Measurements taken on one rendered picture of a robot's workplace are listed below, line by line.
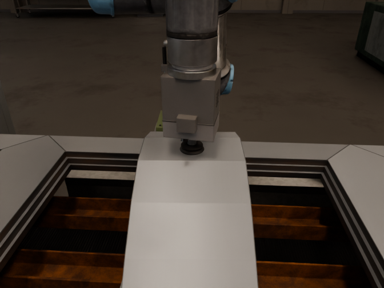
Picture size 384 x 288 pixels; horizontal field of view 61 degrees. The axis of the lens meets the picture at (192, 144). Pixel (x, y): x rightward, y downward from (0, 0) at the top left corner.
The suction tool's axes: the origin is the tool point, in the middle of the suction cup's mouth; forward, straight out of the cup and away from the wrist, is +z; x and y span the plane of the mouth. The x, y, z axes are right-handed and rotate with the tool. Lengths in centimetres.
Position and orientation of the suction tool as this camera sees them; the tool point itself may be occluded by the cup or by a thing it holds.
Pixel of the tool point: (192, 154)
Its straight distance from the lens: 58.0
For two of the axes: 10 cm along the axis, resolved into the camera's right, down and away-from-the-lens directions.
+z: 0.0, 8.7, 4.9
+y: 9.8, 1.0, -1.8
